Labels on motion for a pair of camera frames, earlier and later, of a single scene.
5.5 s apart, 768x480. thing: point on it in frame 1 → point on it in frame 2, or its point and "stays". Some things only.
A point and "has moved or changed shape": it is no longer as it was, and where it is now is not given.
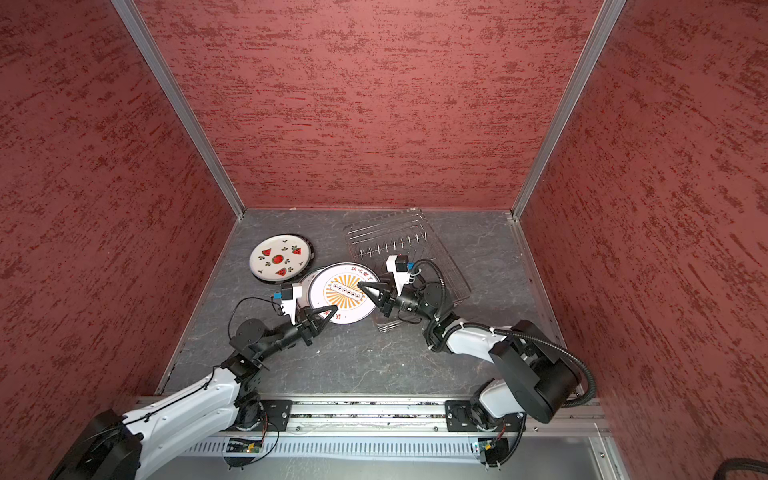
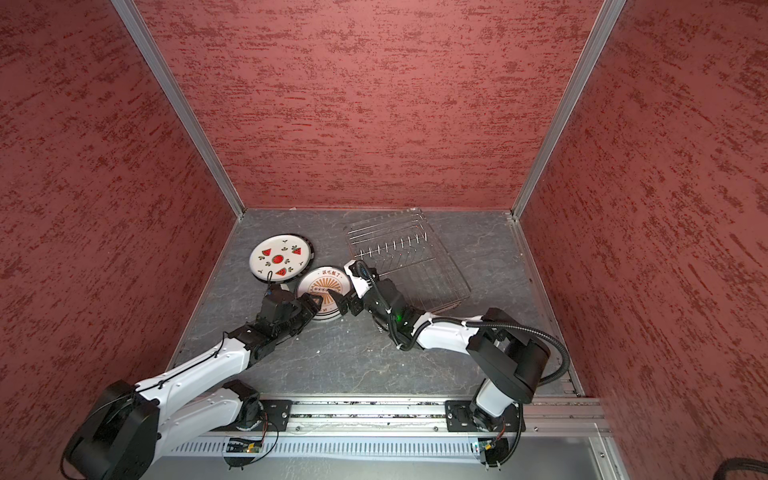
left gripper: [310, 326] → [309, 309]
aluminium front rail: [423, 417] stays
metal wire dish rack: [371, 241] stays
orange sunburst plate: [337, 286] has moved or changed shape
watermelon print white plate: [281, 258] stays
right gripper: [389, 305] → [342, 301]
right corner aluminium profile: [609, 15] stays
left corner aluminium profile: [179, 98] stays
